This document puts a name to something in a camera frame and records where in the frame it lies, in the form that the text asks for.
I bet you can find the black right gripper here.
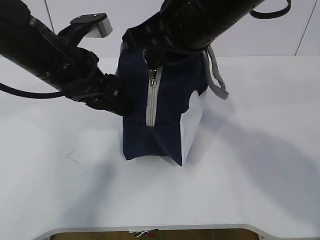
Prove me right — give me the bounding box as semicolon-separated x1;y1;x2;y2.
122;0;240;65

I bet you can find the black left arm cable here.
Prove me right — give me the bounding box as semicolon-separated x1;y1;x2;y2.
0;82;63;100

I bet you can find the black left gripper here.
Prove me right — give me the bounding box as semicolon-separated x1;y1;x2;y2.
61;48;133;117

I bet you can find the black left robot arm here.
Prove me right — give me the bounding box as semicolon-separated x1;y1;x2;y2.
0;0;133;117

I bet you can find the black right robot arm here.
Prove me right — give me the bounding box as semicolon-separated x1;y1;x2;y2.
122;0;261;69

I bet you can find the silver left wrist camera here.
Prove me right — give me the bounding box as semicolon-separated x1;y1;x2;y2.
58;13;113;47

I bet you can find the navy blue lunch bag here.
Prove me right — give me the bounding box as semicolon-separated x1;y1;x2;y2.
116;43;228;166

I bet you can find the white tape with wires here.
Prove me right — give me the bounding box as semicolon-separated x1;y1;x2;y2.
128;227;159;238

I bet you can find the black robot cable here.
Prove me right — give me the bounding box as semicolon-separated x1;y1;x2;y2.
249;0;293;20

